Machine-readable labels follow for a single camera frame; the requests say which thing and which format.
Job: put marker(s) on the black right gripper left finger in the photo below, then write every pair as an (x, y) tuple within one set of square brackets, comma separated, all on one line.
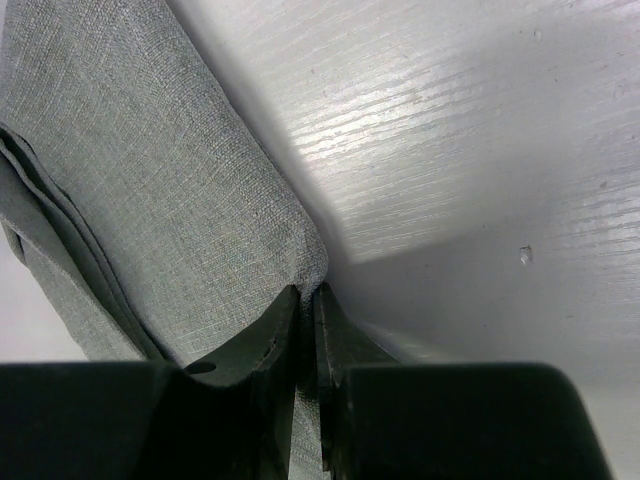
[(227, 415)]

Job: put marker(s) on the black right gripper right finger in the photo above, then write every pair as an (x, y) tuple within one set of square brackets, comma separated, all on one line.
[(381, 419)]

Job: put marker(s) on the grey cloth napkin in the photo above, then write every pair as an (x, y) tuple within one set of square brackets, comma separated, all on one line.
[(140, 201)]

